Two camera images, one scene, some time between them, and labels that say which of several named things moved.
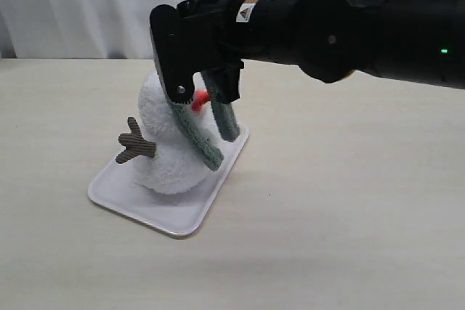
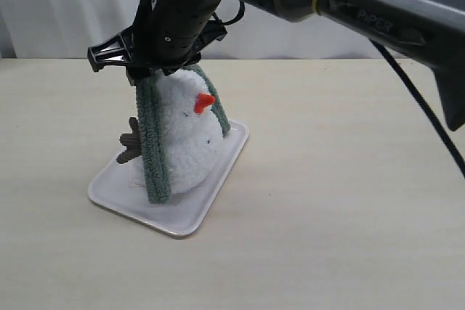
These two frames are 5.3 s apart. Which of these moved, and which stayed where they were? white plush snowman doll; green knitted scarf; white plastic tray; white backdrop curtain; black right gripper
Moved: black right gripper; green knitted scarf
Stayed: white plastic tray; white backdrop curtain; white plush snowman doll
